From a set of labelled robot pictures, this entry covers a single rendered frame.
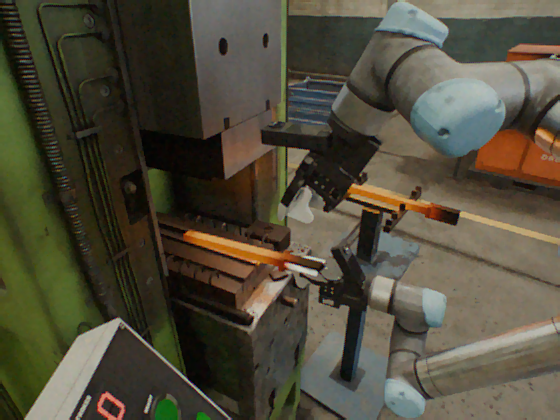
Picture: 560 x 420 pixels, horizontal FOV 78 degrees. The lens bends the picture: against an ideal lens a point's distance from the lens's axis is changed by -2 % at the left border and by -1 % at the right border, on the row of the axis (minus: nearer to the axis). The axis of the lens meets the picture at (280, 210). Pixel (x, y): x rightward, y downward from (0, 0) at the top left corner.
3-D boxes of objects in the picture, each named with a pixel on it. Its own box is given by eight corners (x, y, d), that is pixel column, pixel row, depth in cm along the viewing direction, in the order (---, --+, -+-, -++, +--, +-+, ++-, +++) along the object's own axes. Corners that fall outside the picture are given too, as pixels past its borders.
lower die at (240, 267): (273, 266, 101) (273, 242, 97) (236, 313, 85) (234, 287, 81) (161, 231, 117) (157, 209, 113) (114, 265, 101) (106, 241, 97)
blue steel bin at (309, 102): (380, 137, 495) (387, 84, 459) (360, 154, 436) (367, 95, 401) (305, 124, 549) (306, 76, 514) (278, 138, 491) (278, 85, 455)
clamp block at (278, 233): (291, 244, 110) (291, 227, 107) (279, 259, 104) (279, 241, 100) (258, 235, 115) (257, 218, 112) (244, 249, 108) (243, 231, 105)
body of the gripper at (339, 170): (331, 213, 53) (376, 151, 46) (285, 180, 54) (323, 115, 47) (346, 192, 59) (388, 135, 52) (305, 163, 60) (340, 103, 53)
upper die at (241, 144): (272, 148, 83) (272, 108, 79) (225, 180, 68) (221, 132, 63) (141, 126, 99) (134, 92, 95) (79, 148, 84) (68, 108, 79)
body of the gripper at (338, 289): (314, 302, 84) (364, 318, 79) (316, 274, 80) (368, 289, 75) (325, 283, 90) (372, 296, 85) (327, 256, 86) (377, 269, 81)
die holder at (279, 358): (306, 342, 132) (312, 245, 110) (257, 437, 102) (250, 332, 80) (188, 296, 153) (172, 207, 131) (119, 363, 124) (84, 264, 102)
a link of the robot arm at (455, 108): (555, 92, 33) (481, 41, 40) (459, 99, 30) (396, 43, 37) (507, 156, 39) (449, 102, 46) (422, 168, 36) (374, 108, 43)
